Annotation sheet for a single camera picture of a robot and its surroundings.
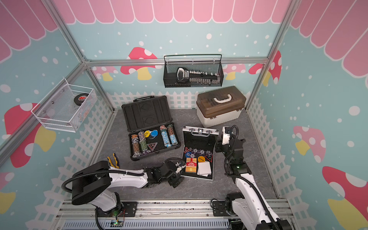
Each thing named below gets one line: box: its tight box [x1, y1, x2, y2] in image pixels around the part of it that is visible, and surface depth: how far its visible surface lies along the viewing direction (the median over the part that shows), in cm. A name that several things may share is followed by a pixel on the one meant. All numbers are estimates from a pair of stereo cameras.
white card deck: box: [196, 161, 212, 177], surface depth 87 cm
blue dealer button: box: [150, 129, 159, 138], surface depth 103 cm
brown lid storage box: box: [195, 85, 247, 128], surface depth 102 cm
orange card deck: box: [185, 157, 197, 173], surface depth 88 cm
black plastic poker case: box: [121, 95, 181, 161], surface depth 104 cm
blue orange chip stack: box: [137, 130, 149, 152], surface depth 98 cm
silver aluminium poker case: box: [180, 125, 220, 181], surface depth 88 cm
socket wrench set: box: [174, 67, 220, 87], surface depth 91 cm
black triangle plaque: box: [146, 142, 158, 152], surface depth 97 cm
